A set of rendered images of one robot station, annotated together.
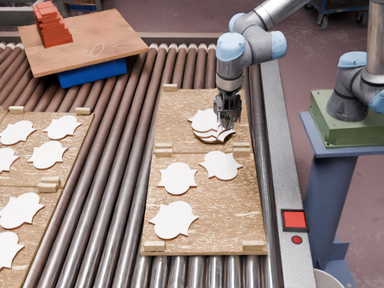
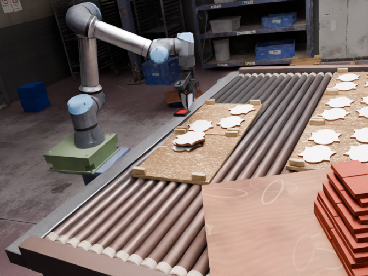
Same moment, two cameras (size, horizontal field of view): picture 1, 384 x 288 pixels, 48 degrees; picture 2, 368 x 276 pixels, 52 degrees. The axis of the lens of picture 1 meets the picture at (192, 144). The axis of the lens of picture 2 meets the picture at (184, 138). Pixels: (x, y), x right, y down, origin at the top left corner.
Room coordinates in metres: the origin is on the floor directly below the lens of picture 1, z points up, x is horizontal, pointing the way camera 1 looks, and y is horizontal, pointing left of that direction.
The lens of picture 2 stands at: (2.68, 0.61, 1.67)
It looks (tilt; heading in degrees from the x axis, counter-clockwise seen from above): 24 degrees down; 206
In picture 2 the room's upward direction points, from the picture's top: 9 degrees counter-clockwise
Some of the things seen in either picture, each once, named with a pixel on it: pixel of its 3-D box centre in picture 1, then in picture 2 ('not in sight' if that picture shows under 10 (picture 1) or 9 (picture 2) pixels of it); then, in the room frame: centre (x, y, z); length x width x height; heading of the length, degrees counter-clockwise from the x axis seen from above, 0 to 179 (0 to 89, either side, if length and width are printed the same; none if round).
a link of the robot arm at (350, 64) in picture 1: (355, 72); (82, 110); (1.31, -0.59, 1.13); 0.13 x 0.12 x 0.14; 16
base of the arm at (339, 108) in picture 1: (348, 99); (87, 132); (1.31, -0.59, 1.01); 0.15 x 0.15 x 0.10
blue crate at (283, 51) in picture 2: not in sight; (275, 49); (-3.66, -0.61, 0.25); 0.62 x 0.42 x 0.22; 99
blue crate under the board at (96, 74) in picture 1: (85, 56); not in sight; (1.80, 0.48, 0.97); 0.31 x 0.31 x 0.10; 23
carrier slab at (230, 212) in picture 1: (203, 198); (220, 118); (0.92, -0.03, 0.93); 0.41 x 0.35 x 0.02; 178
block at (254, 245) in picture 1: (252, 245); (210, 102); (0.72, -0.16, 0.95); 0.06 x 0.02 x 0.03; 88
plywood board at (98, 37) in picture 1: (80, 39); (303, 225); (1.86, 0.50, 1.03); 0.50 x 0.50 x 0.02; 23
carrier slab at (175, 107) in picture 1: (202, 119); (189, 155); (1.34, -0.04, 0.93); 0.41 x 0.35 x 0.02; 178
